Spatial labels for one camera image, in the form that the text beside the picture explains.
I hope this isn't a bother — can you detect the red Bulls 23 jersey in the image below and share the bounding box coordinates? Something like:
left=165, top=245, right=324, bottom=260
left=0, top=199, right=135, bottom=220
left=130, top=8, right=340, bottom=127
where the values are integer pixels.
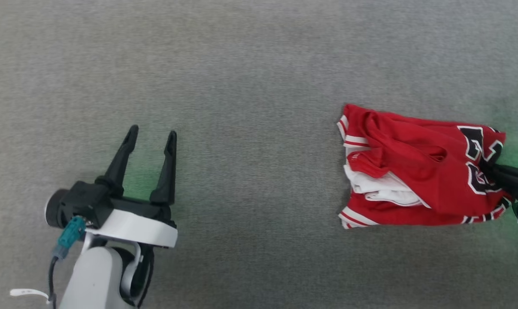
left=337, top=103, right=512, bottom=229

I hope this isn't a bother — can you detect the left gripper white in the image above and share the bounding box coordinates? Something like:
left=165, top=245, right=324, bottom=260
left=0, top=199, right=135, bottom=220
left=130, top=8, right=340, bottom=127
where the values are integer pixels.
left=85, top=124, right=178, bottom=249

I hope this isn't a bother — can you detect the grey fabric sofa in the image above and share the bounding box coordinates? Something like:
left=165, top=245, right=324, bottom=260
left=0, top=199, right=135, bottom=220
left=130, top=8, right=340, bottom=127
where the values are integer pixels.
left=0, top=0, right=518, bottom=309

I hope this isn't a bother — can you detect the teal plug camera cable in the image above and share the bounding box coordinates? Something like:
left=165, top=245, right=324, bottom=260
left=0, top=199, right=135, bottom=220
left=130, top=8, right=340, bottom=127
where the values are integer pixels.
left=48, top=216, right=87, bottom=303

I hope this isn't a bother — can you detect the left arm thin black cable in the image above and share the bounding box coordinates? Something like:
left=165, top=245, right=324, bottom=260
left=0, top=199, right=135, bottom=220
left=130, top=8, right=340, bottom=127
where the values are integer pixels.
left=134, top=245, right=155, bottom=308

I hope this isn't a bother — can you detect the white cable label tag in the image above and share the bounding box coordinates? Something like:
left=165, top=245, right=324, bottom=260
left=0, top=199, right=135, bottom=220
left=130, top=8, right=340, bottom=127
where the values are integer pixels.
left=9, top=288, right=51, bottom=303

